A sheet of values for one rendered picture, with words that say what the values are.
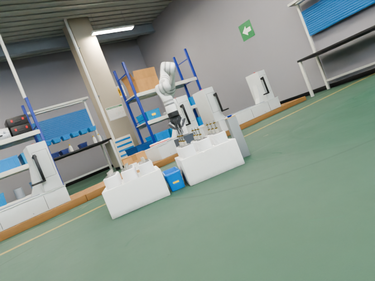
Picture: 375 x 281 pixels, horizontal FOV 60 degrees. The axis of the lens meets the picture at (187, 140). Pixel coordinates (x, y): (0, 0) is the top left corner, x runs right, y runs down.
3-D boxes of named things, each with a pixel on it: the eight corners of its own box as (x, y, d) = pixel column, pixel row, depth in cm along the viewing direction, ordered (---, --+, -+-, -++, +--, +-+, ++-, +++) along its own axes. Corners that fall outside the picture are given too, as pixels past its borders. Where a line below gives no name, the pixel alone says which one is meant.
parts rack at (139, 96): (146, 158, 774) (111, 72, 765) (203, 133, 881) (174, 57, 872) (158, 154, 721) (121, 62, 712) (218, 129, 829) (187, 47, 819)
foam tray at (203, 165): (183, 179, 247) (174, 158, 246) (229, 160, 253) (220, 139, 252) (191, 186, 209) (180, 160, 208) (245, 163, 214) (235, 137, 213)
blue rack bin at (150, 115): (139, 125, 768) (135, 117, 767) (152, 121, 790) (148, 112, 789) (148, 120, 727) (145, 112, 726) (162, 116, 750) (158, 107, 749)
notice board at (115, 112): (110, 121, 835) (105, 108, 833) (126, 115, 862) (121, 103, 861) (110, 121, 834) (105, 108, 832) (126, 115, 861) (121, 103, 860)
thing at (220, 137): (237, 154, 219) (227, 129, 218) (227, 159, 213) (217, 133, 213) (227, 156, 227) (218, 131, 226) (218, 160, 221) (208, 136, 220)
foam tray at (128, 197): (115, 208, 239) (106, 185, 239) (164, 187, 246) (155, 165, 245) (112, 219, 201) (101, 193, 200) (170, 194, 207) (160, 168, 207)
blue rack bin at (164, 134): (148, 146, 769) (144, 137, 768) (160, 141, 791) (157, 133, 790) (158, 142, 728) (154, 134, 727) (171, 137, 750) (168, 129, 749)
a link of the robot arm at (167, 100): (160, 107, 213) (172, 102, 211) (152, 86, 213) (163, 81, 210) (164, 107, 220) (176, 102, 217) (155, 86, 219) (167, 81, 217)
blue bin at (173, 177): (167, 186, 244) (161, 172, 244) (181, 180, 246) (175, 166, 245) (171, 192, 215) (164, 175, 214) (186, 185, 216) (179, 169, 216)
